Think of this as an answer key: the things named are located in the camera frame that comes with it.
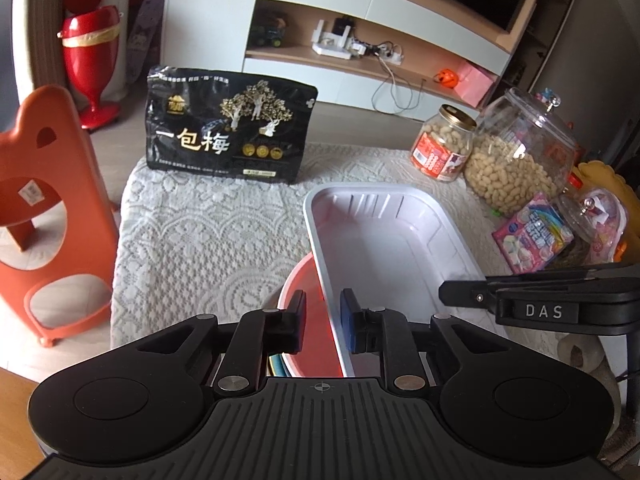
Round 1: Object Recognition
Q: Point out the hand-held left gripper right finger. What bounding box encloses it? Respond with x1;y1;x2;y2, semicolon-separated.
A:
340;288;505;396

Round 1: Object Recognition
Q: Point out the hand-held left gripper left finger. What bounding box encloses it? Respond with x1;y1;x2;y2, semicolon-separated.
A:
135;290;307;397

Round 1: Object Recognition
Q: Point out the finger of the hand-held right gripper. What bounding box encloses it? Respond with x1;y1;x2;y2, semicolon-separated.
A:
438;278;502;309

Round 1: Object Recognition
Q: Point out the red bowl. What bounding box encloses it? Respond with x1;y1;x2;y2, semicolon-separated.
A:
276;252;347;380

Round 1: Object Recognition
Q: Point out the white rectangular plastic tray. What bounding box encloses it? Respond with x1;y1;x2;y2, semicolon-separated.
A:
302;184;489;379

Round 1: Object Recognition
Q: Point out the paper towel roll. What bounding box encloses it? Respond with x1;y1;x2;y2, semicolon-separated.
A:
555;334;607;374

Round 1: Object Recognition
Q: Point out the small clear candy jar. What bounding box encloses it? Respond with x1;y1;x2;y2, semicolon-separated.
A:
557;185;630;266

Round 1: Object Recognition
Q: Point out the pink marshmallow packet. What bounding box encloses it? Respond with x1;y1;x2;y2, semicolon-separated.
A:
491;191;575;269

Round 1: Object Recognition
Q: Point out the large clear jar of peanuts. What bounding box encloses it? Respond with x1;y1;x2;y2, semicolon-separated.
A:
464;87;584;216

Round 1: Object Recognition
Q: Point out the white lace tablecloth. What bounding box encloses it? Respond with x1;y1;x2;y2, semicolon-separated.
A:
107;142;601;377

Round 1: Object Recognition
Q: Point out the peanut jar with red label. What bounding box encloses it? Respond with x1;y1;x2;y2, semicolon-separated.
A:
410;104;479;184

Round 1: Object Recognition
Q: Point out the pink box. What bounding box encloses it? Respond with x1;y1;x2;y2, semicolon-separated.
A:
452;60;497;109

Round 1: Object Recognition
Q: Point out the black snack bag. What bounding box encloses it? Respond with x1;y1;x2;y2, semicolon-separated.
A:
145;65;320;186

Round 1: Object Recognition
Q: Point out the orange pumpkin toy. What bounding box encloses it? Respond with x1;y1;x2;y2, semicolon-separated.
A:
432;66;459;89

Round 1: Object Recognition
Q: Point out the white power strip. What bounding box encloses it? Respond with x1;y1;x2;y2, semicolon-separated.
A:
372;45;405;66

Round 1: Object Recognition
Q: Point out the dark shelf cabinet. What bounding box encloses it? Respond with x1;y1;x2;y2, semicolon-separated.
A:
500;0;640;171

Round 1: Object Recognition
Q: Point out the orange plastic chair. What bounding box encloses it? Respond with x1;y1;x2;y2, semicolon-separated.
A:
0;85;121;349

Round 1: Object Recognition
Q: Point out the white router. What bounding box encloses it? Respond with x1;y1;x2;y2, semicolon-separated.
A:
312;20;354;59

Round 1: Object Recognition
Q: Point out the green toy tractor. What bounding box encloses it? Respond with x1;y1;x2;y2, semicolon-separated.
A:
250;10;289;49

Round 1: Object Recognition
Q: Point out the white and wood TV cabinet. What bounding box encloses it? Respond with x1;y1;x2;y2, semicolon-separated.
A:
162;0;542;122

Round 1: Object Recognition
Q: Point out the skateboard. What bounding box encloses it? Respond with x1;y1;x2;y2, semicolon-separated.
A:
125;0;166;86

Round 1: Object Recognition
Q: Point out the red trash can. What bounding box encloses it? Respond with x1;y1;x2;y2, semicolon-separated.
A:
57;0;124;131

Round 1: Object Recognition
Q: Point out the white cable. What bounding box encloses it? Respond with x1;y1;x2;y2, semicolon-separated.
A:
372;57;427;114

